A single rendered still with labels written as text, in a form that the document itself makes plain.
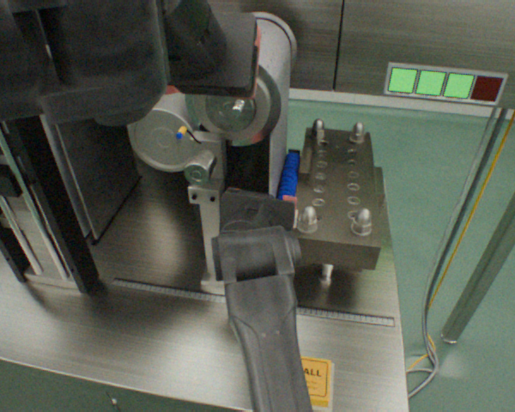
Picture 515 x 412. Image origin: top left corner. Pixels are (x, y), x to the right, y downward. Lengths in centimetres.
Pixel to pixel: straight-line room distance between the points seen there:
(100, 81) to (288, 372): 25
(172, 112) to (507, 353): 174
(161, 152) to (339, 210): 34
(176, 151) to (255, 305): 39
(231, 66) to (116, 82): 16
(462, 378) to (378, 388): 119
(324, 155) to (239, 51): 59
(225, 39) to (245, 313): 23
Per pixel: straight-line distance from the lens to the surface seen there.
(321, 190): 81
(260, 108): 59
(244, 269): 38
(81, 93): 21
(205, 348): 71
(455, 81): 95
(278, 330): 35
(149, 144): 70
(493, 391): 190
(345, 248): 70
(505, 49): 96
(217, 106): 59
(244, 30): 36
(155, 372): 70
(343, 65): 91
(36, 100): 22
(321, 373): 66
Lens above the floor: 151
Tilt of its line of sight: 40 degrees down
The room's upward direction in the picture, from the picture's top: straight up
